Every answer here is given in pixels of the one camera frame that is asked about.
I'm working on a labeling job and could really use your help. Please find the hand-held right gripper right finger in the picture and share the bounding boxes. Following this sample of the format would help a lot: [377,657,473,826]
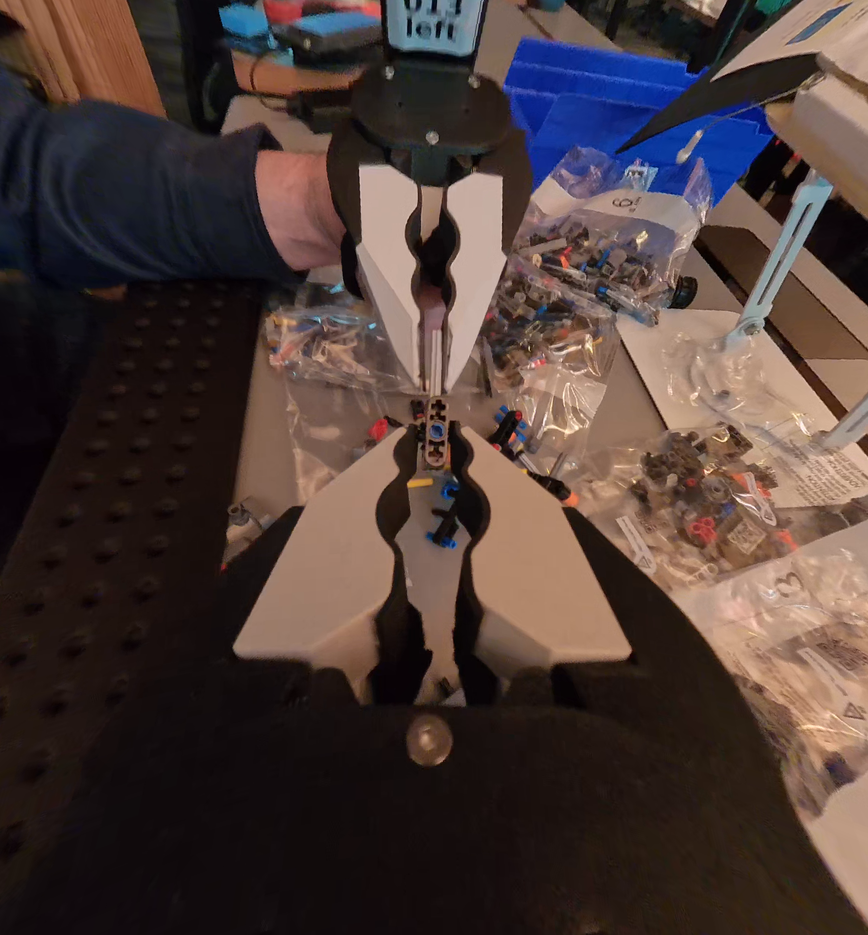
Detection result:
[452,426,635,706]

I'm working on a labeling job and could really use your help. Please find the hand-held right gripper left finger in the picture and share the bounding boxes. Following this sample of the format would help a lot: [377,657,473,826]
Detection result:
[231,427,435,706]

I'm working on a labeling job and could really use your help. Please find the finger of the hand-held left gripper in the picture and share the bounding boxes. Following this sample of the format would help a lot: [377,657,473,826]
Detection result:
[355,163,427,393]
[441,171,514,393]

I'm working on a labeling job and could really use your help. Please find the black orange lego assembly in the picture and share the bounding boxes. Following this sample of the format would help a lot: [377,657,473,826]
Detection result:
[486,405,575,506]

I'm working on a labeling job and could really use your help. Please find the small lego subassembly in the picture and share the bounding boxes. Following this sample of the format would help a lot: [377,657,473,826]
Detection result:
[419,396,455,470]

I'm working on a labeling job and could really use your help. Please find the person's left forearm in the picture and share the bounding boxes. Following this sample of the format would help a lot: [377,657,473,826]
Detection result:
[0,40,311,293]

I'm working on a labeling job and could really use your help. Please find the grey black lego connectors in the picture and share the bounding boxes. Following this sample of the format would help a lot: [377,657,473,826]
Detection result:
[222,497,274,556]

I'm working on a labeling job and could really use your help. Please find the black blue lego pins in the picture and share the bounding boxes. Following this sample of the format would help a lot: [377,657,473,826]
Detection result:
[425,489,473,549]

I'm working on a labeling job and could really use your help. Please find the full clear lego parts bag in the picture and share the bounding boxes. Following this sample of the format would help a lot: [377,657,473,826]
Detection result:
[529,146,712,322]

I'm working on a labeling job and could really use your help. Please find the large clear lego parts bag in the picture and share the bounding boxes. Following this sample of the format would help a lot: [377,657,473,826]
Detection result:
[675,533,868,812]

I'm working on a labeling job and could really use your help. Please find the person's left hand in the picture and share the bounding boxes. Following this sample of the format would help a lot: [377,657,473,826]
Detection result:
[255,148,349,275]

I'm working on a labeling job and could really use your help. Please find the small bag red blue parts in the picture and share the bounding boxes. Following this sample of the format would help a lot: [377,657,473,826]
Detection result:
[262,281,413,388]

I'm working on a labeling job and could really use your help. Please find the blue plastic bin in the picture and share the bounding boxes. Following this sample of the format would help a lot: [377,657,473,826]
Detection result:
[507,37,774,191]

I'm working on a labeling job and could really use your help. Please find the clear bag black orange parts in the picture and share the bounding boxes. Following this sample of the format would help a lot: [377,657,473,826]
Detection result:
[587,420,868,593]

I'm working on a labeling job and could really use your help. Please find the black perforated panel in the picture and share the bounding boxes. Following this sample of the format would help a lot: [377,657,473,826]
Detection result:
[0,278,289,935]

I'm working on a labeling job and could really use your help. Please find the clear bag over white base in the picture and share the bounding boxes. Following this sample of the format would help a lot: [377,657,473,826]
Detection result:
[660,321,829,454]

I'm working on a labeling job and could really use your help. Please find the white cardboard piece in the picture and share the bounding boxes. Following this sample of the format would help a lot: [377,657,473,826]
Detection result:
[806,760,868,935]

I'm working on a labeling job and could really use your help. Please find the grey cable white plug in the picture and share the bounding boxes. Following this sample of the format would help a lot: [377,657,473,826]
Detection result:
[673,86,822,165]

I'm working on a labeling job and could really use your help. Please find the white shelf bracket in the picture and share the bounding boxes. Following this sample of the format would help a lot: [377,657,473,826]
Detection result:
[739,174,835,338]
[817,354,868,479]

